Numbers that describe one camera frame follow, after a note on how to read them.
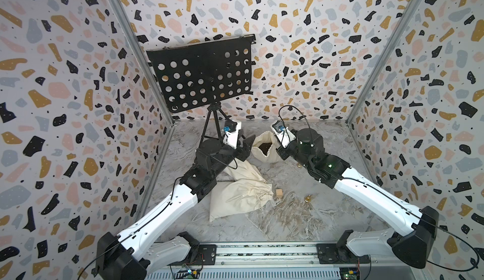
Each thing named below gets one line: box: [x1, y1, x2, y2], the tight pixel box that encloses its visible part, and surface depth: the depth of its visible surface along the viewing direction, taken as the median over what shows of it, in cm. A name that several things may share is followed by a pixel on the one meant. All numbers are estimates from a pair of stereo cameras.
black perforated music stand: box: [146, 34, 257, 142], surface depth 80 cm
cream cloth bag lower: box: [209, 158, 275, 222], surface depth 86 cm
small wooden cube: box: [275, 188, 283, 199], surface depth 91 cm
